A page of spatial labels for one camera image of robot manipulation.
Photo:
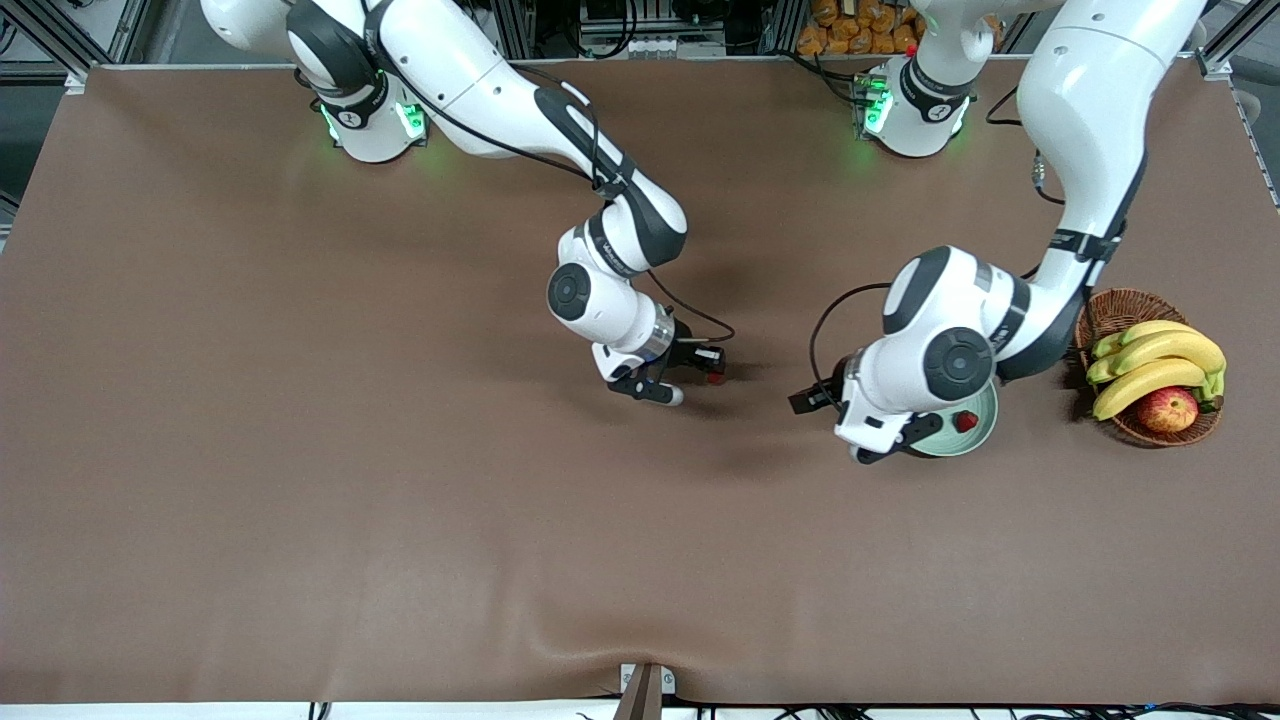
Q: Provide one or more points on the brown camera pole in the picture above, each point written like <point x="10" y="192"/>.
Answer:
<point x="640" y="700"/>

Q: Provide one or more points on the metal clamp bracket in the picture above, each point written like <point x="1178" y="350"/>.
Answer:
<point x="668" y="680"/>

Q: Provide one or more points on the aluminium frame post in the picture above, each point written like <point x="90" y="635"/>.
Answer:
<point x="1225" y="48"/>
<point x="50" y="38"/>

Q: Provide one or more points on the white terminal block row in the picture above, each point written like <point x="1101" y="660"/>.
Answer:
<point x="652" y="46"/>

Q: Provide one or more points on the yellow banana bunch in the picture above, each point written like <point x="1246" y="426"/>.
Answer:
<point x="1150" y="380"/>

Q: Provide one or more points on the brown table mat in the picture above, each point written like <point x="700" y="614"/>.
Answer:
<point x="640" y="550"/>

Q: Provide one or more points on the brown wicker basket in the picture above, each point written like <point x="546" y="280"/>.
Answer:
<point x="1130" y="305"/>

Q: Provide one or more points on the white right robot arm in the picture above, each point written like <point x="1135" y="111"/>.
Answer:
<point x="470" y="70"/>

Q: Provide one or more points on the red apple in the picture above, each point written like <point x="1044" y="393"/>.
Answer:
<point x="1168" y="410"/>

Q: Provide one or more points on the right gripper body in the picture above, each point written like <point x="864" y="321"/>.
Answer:
<point x="683" y="355"/>

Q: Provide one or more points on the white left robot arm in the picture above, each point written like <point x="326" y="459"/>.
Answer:
<point x="1100" y="90"/>

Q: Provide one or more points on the orange snack pile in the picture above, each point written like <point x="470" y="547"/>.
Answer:
<point x="850" y="30"/>

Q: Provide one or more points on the pale green round plate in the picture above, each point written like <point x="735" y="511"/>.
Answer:
<point x="975" y="440"/>

